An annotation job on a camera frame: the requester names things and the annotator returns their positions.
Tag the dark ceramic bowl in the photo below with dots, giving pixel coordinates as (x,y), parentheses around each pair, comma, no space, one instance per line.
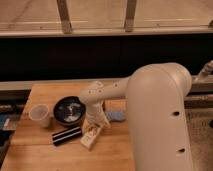
(69,111)

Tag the metal window frame rail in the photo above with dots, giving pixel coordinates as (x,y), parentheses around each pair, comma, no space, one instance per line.
(56,18)

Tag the white plastic bottle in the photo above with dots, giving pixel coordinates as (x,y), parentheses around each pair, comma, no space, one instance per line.
(89,138)

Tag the blue sponge cloth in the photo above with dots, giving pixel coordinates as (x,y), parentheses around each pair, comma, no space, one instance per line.
(115,116)

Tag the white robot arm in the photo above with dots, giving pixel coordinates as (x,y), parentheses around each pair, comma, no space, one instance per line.
(154,97)

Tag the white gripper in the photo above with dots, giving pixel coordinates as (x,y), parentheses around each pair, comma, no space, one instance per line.
(95,115)

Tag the translucent plastic cup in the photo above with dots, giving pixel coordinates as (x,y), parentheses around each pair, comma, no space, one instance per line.
(40,115)

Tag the black striped rectangular block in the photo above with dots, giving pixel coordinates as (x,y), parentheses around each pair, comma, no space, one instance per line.
(66,135)

